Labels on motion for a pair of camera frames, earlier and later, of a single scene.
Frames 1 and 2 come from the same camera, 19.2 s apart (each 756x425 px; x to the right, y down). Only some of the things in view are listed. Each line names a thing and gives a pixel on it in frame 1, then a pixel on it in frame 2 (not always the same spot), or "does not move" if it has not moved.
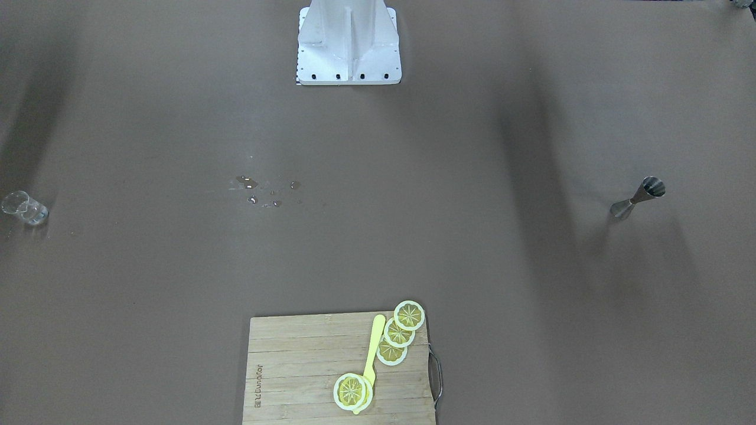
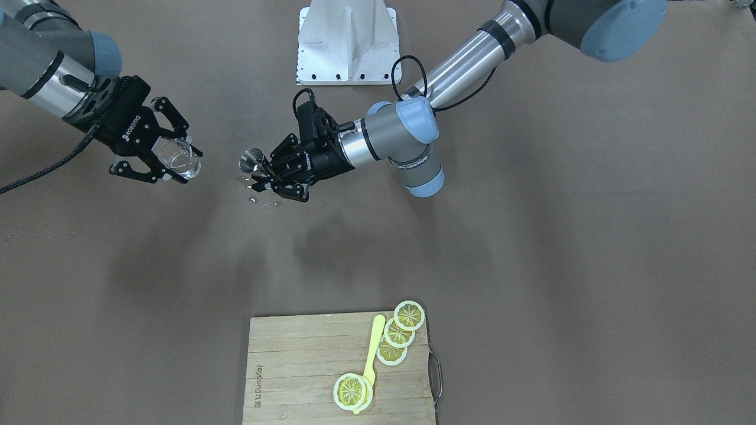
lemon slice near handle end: (352, 392) does not move
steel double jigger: (651, 188) -> (250, 158)
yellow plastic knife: (369, 370) does not move
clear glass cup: (19, 202) -> (177, 155)
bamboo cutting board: (293, 362) does not move
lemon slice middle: (397, 337) does not move
